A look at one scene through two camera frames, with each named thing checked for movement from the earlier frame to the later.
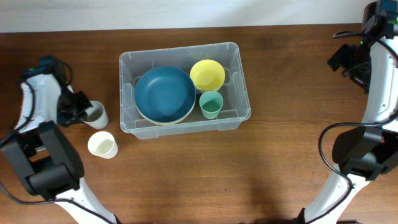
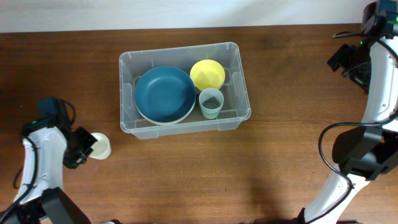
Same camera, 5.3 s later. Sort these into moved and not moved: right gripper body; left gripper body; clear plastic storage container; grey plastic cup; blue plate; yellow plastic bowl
Moved: grey plastic cup; left gripper body
Not moved: clear plastic storage container; blue plate; right gripper body; yellow plastic bowl
